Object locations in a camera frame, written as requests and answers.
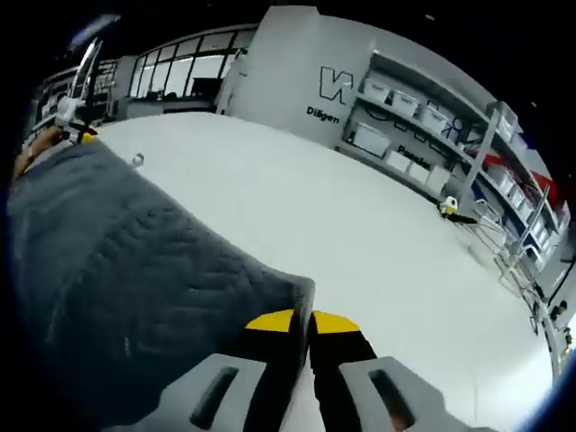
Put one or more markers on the grey towel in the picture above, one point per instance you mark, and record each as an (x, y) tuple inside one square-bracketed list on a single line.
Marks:
[(112, 247)]

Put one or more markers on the large computer monitor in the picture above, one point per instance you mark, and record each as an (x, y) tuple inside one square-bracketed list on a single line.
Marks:
[(86, 67)]

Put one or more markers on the grey reception counter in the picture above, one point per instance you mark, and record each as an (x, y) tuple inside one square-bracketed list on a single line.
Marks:
[(171, 108)]

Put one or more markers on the dark screen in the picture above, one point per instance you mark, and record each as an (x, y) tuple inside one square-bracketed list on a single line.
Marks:
[(204, 87)]

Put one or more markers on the spare white hand-held gripper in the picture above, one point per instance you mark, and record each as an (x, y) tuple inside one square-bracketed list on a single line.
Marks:
[(449, 206)]

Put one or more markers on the grey metal shelving unit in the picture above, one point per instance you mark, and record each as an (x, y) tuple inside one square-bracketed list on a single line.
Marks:
[(477, 157), (535, 216)]

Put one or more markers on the group of white storage boxes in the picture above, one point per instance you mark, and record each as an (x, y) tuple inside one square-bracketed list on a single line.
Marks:
[(508, 182), (375, 87)]

